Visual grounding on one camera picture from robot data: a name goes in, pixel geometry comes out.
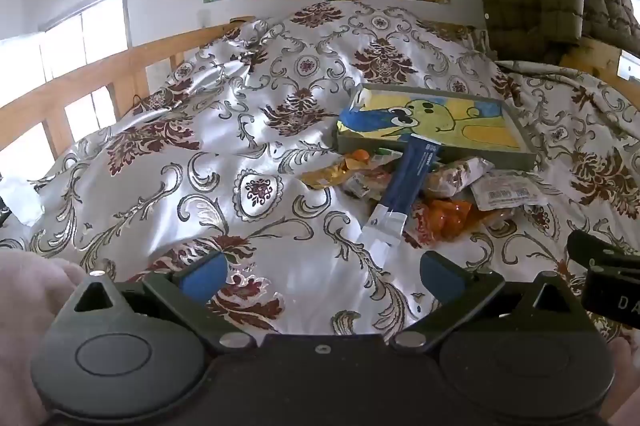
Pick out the pink fleece clothing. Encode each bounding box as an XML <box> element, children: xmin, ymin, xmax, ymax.
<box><xmin>0</xmin><ymin>251</ymin><xmax>89</xmax><ymax>426</ymax></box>

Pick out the white crumpled paper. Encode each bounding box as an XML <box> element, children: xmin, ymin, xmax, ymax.
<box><xmin>0</xmin><ymin>178</ymin><xmax>44</xmax><ymax>227</ymax></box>

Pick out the yellow snack packet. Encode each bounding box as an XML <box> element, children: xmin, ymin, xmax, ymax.
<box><xmin>300</xmin><ymin>153</ymin><xmax>371</xmax><ymax>190</ymax></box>

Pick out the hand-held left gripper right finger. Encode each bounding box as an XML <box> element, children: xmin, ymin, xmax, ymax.
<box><xmin>390</xmin><ymin>251</ymin><xmax>590</xmax><ymax>354</ymax></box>

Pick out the wooden bed frame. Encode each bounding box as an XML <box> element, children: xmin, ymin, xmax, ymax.
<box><xmin>559</xmin><ymin>36</ymin><xmax>640</xmax><ymax>82</ymax></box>

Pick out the painted paper sheet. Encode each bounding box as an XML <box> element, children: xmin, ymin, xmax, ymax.
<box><xmin>337</xmin><ymin>86</ymin><xmax>523</xmax><ymax>151</ymax></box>

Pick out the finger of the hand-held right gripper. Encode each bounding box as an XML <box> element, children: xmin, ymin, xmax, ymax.
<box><xmin>566</xmin><ymin>229</ymin><xmax>640</xmax><ymax>270</ymax></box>

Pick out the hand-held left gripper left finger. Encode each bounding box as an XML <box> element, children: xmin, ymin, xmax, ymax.
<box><xmin>56</xmin><ymin>251</ymin><xmax>258</xmax><ymax>354</ymax></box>

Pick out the red striped clear packet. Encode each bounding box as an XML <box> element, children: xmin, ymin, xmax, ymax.
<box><xmin>343</xmin><ymin>171</ymin><xmax>390</xmax><ymax>200</ymax></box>

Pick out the wooden bed rail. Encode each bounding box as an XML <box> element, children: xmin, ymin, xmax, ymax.
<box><xmin>0</xmin><ymin>16</ymin><xmax>257</xmax><ymax>167</ymax></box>

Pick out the shiny orange snack packet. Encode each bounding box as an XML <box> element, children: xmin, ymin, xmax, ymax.
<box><xmin>414</xmin><ymin>198</ymin><xmax>502</xmax><ymax>243</ymax></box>

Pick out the white packet with barcode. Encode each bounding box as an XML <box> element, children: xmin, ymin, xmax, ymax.
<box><xmin>470</xmin><ymin>172</ymin><xmax>549</xmax><ymax>213</ymax></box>

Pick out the window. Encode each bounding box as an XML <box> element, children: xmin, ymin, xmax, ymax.
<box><xmin>0</xmin><ymin>0</ymin><xmax>133</xmax><ymax>171</ymax></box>

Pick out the clear rice cake packet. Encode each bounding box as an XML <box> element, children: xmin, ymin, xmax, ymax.
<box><xmin>424</xmin><ymin>157</ymin><xmax>494</xmax><ymax>197</ymax></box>

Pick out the green tray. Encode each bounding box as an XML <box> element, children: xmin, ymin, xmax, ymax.
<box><xmin>334</xmin><ymin>83</ymin><xmax>538</xmax><ymax>171</ymax></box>

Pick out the blue white snack stick packet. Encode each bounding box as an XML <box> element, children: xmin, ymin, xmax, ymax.
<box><xmin>360</xmin><ymin>137</ymin><xmax>442</xmax><ymax>253</ymax></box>

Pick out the person's right hand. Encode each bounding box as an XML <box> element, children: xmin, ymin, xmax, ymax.
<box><xmin>606</xmin><ymin>335</ymin><xmax>640</xmax><ymax>426</ymax></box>

